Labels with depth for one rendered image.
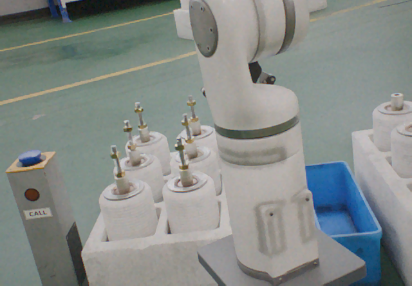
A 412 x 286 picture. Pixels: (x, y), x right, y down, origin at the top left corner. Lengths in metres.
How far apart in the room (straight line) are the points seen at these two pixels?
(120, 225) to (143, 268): 0.09
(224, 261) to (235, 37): 0.29
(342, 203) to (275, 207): 0.75
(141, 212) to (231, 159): 0.43
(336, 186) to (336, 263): 0.66
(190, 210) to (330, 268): 0.37
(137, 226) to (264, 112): 0.50
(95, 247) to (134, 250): 0.07
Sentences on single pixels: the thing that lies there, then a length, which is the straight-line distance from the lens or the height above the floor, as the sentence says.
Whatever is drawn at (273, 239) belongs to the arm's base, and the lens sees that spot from 0.57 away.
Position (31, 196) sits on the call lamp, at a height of 0.26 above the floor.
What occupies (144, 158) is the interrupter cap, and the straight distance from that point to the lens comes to 1.09.
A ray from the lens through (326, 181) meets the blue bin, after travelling 1.27.
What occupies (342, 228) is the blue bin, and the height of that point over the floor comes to 0.00.
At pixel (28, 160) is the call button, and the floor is 0.32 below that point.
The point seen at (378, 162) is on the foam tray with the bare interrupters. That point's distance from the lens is 1.11.
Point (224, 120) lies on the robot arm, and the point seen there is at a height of 0.49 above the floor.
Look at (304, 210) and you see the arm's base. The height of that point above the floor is 0.38.
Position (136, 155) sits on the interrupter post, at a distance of 1.06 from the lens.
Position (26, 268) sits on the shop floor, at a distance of 1.34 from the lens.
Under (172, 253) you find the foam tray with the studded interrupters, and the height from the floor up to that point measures 0.16.
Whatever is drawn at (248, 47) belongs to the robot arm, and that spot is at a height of 0.56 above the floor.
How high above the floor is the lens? 0.68
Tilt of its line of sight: 21 degrees down
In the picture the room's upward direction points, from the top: 10 degrees counter-clockwise
